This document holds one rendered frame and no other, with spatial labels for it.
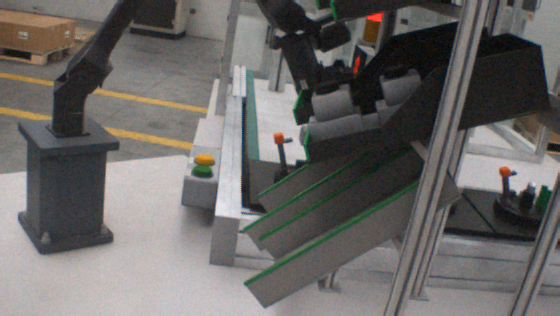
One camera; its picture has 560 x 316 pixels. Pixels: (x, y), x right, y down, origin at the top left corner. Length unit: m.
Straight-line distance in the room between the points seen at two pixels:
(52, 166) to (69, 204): 0.08
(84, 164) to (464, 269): 0.74
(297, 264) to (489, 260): 0.56
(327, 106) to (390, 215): 0.15
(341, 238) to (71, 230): 0.55
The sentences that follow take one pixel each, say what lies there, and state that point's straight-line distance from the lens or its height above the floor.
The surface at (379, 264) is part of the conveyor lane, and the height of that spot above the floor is 0.90.
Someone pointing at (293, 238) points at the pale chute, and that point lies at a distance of 0.83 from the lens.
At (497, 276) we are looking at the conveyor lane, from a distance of 1.20.
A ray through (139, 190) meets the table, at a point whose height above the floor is 0.86.
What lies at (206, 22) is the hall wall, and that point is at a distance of 9.30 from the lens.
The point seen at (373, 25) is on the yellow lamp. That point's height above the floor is 1.30.
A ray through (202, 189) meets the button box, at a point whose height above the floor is 0.94.
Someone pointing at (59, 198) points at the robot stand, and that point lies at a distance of 1.03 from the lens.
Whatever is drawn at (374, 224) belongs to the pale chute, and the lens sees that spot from 0.68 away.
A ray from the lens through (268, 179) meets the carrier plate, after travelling 1.18.
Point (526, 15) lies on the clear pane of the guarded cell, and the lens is 2.61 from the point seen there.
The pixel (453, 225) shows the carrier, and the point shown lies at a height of 0.97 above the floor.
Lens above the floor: 1.40
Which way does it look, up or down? 19 degrees down
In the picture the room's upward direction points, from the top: 10 degrees clockwise
